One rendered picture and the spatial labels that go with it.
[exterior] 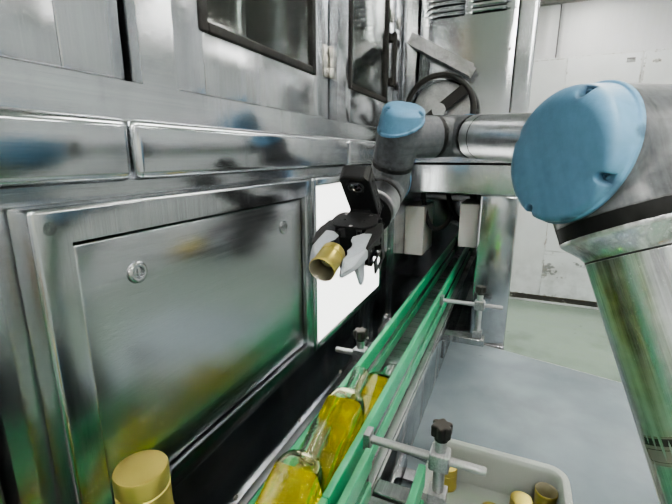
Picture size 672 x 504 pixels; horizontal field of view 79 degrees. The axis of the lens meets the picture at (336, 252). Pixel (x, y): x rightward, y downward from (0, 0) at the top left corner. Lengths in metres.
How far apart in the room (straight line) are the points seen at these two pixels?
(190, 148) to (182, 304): 0.18
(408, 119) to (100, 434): 0.59
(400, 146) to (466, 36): 0.73
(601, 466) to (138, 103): 1.02
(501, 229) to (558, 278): 2.93
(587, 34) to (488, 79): 3.35
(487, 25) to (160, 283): 1.18
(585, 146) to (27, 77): 0.44
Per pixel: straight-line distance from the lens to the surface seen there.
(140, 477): 0.32
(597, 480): 1.03
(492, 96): 1.36
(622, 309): 0.41
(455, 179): 1.35
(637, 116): 0.39
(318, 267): 0.54
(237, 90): 0.64
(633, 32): 4.73
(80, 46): 0.48
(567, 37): 4.67
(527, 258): 4.20
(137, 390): 0.49
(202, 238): 0.51
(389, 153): 0.73
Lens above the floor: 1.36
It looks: 13 degrees down
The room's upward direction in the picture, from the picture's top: straight up
